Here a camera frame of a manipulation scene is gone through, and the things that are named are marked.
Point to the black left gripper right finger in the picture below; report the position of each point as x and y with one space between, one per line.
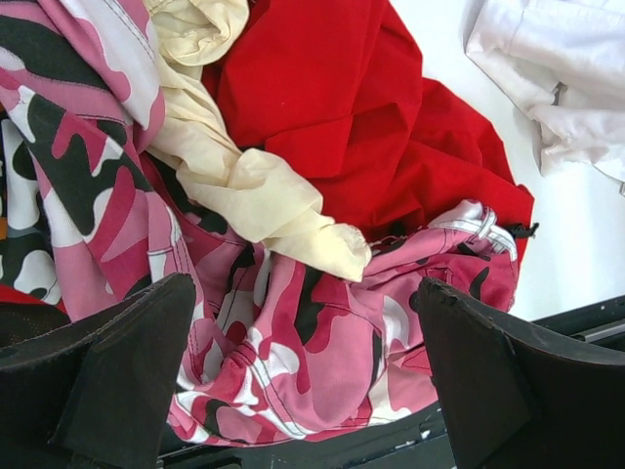
526 394

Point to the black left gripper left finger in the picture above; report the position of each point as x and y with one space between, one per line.
93 393

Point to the pink camouflage cloth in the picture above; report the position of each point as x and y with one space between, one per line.
273 332

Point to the cream cloth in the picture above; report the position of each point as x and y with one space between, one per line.
258 193

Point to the white cloth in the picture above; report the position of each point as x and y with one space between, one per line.
561 63

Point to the red cloth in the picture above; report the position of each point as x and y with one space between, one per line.
371 122

